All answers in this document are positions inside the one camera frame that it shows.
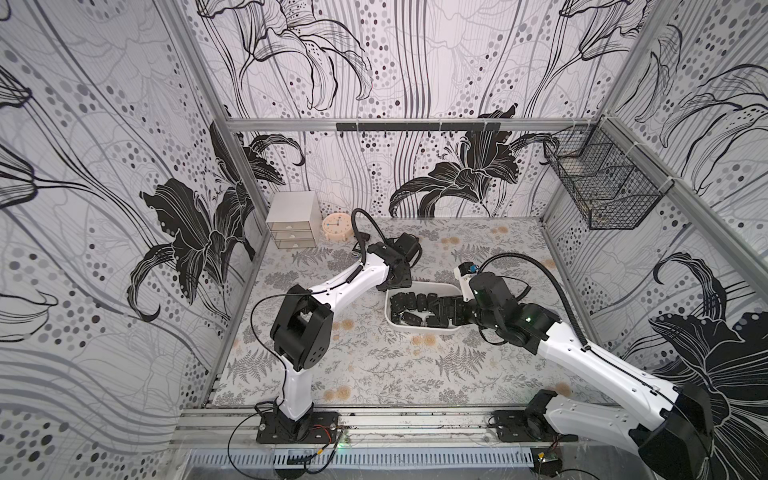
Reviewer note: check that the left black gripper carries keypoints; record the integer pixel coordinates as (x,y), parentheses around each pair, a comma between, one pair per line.
(403,280)

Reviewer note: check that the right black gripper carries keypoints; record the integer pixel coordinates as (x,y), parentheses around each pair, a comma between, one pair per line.
(466,310)

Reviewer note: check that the white rectangular storage box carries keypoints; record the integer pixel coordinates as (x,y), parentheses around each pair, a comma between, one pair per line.
(448,295)

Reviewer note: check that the black car key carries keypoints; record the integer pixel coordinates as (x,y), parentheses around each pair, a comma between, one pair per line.
(398,304)
(422,302)
(433,303)
(410,319)
(433,321)

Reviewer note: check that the black flip key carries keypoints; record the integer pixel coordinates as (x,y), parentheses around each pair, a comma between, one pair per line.
(411,301)

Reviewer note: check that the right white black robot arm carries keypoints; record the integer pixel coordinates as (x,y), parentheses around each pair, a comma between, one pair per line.
(670,427)

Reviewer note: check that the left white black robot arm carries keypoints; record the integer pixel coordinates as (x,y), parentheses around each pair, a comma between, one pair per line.
(302,329)

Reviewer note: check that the peach round alarm clock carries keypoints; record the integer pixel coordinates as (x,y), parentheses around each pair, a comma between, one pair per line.
(337,227)

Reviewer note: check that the white mini drawer cabinet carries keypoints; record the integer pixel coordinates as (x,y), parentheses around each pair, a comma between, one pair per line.
(294,220)

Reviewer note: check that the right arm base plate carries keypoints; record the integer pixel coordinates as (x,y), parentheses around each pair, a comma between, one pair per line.
(514,425)

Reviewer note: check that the black wire wall basket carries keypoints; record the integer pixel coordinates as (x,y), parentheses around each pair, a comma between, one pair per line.
(603,177)

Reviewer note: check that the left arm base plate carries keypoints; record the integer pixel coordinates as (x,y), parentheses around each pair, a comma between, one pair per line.
(315,427)

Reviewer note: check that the white slotted cable duct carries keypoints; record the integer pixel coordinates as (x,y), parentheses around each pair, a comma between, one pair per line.
(372,458)

